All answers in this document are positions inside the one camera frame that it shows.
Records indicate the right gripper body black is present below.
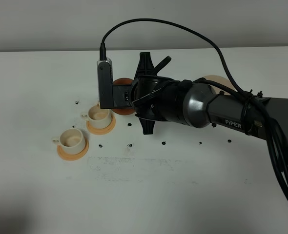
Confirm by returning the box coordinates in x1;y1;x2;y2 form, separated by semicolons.
131;52;179;135

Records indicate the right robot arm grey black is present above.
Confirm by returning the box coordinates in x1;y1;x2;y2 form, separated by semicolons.
131;52;288;168

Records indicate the far white teacup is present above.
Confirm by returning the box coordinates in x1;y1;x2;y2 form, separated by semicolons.
80;105;112;129

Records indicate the brown teapot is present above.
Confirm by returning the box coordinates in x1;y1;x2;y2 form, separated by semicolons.
112;78;135;116

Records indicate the orange saucer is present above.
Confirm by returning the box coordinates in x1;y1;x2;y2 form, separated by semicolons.
86;115;116;135
57;138;89;161

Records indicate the white teacup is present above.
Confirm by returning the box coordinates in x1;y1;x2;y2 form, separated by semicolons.
80;105;112;129
52;128;85;155

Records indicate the far orange saucer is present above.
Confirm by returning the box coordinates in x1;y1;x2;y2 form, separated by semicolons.
86;115;116;135

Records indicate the near white teacup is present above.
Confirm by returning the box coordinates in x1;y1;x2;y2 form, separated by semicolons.
52;128;85;155

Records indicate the near orange saucer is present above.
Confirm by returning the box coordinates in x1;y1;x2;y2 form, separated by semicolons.
57;138;89;161

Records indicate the black camera cable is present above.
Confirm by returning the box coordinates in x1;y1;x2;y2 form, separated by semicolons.
99;18;288;234

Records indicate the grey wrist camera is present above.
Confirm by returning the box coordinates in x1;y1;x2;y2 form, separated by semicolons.
97;58;132;109

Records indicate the cream teapot coaster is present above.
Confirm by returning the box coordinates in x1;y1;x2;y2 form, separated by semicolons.
204;75;238;95

